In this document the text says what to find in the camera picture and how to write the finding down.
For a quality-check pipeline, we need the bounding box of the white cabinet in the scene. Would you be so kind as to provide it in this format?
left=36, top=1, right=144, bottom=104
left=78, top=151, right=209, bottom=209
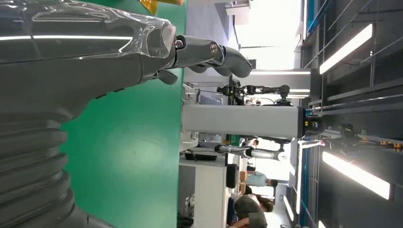
left=178, top=156, right=228, bottom=228

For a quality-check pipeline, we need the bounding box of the long ceiling light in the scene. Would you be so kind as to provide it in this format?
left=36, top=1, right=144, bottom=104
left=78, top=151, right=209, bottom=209
left=321, top=151, right=392, bottom=201
left=318, top=23, right=374, bottom=76

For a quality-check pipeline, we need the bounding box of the black chair back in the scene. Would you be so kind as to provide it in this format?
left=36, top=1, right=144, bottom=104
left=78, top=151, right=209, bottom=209
left=225, top=163, right=240, bottom=190

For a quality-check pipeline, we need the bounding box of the yellow taped cardboard box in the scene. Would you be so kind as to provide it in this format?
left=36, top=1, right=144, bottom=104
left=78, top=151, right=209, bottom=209
left=139, top=0, right=185, bottom=16

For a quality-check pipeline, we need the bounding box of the person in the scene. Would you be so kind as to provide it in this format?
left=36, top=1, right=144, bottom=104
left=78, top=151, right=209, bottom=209
left=229, top=193, right=275, bottom=228
left=245, top=171, right=279, bottom=189

